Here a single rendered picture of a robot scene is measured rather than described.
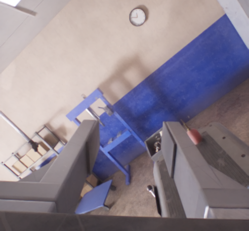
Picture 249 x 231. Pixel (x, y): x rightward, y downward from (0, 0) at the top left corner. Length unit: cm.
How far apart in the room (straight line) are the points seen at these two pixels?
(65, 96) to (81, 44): 115
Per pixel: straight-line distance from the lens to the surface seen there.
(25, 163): 476
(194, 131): 104
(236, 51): 429
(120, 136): 361
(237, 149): 92
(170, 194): 94
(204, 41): 402
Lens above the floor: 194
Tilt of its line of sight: 12 degrees down
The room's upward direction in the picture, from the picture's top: 41 degrees counter-clockwise
